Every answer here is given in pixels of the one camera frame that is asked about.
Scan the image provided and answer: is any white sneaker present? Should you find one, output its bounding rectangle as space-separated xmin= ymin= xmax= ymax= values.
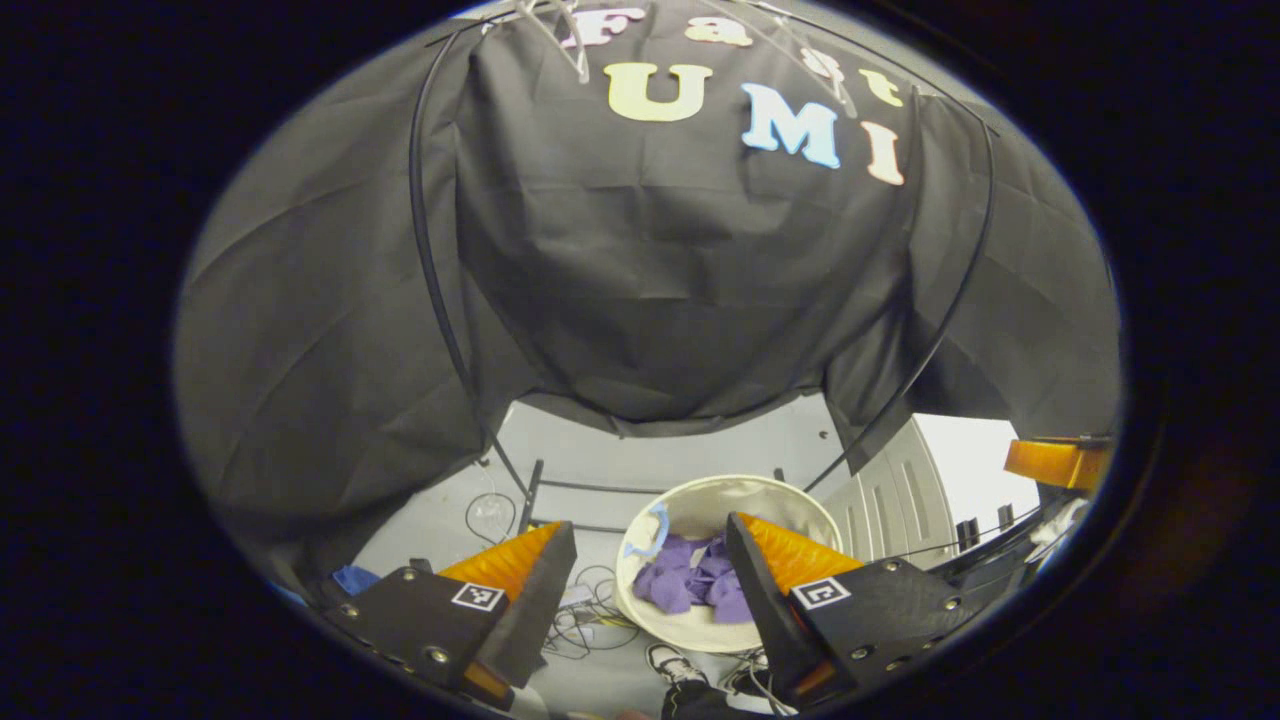
xmin=645 ymin=642 xmax=711 ymax=686

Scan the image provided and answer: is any white plastic hanger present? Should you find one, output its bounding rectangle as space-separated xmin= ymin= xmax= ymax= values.
xmin=690 ymin=0 xmax=861 ymax=119
xmin=515 ymin=0 xmax=593 ymax=85

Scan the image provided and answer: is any black backdrop cloth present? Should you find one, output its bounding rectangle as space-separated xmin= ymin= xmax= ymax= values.
xmin=172 ymin=0 xmax=1121 ymax=591

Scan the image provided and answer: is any white floor cable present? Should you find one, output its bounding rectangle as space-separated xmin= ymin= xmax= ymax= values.
xmin=463 ymin=455 xmax=521 ymax=548

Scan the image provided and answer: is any black floor cable tangle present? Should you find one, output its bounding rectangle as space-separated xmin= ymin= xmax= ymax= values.
xmin=545 ymin=565 xmax=641 ymax=661

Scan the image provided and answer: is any dark trouser leg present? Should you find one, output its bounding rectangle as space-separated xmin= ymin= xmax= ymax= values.
xmin=660 ymin=680 xmax=771 ymax=720

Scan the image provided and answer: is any cream laundry hamper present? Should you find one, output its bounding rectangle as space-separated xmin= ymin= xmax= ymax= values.
xmin=613 ymin=474 xmax=846 ymax=656

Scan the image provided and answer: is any black clothes rack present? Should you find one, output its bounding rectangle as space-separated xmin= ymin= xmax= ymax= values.
xmin=408 ymin=0 xmax=1001 ymax=536

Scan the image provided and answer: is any white cabinet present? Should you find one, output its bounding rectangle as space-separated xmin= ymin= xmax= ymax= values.
xmin=822 ymin=418 xmax=961 ymax=563

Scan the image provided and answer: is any purple ribbed shirt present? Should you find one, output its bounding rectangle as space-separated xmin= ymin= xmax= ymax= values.
xmin=632 ymin=533 xmax=756 ymax=625

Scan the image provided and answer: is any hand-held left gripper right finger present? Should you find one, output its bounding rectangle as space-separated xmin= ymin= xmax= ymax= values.
xmin=725 ymin=512 xmax=986 ymax=706

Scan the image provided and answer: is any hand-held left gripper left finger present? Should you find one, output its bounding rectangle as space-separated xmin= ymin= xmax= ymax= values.
xmin=322 ymin=520 xmax=579 ymax=701

